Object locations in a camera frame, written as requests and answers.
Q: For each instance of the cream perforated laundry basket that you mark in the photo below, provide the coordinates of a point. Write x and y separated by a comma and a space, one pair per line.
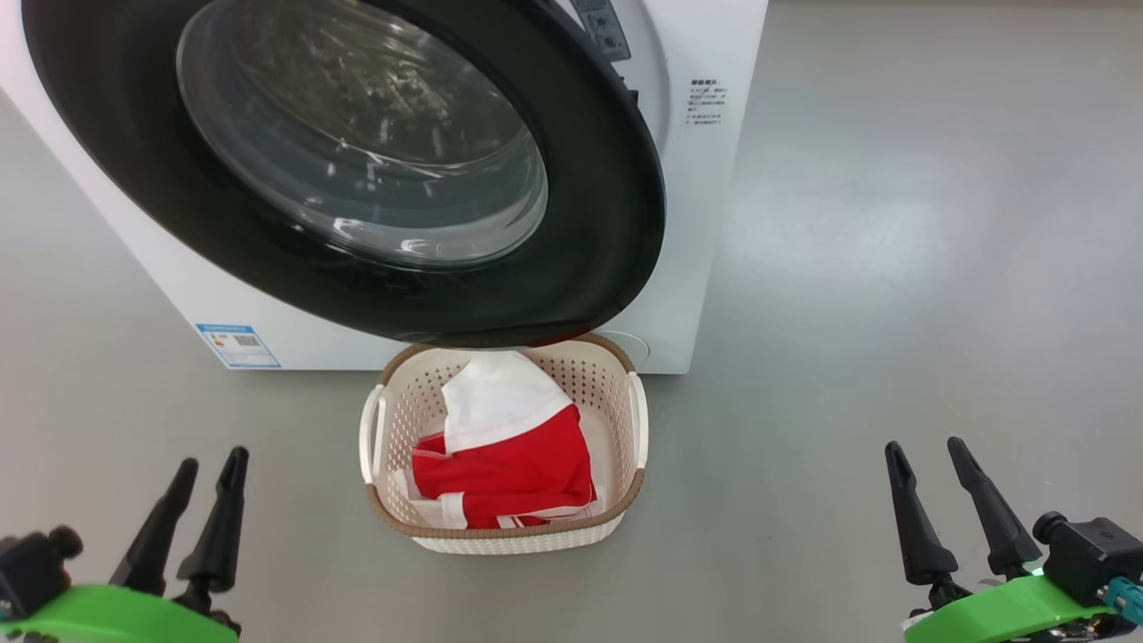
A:
616, 384

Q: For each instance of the red and white garment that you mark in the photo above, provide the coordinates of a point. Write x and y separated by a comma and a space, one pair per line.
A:
518, 464

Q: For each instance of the grey warning sticker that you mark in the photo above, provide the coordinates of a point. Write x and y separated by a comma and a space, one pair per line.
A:
607, 31

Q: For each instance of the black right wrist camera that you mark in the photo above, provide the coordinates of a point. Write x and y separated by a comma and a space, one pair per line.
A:
1089, 554

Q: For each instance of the white front-loading washing machine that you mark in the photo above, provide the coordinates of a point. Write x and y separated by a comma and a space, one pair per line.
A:
705, 223

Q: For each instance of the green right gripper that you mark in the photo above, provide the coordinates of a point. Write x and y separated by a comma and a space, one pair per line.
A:
1009, 616

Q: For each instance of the washing machine door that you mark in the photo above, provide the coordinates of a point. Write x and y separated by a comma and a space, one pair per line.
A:
134, 161

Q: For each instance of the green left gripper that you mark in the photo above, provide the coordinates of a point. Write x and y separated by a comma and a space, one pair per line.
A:
116, 616

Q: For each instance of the small printed text label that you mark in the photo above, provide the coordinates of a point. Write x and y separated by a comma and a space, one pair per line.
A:
706, 102

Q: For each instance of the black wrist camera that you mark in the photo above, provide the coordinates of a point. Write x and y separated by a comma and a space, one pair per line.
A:
1089, 554
31, 563

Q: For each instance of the blue energy label sticker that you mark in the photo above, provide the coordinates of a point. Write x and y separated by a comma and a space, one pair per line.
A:
237, 346

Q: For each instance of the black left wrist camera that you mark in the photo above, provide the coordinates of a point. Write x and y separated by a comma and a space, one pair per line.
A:
31, 563

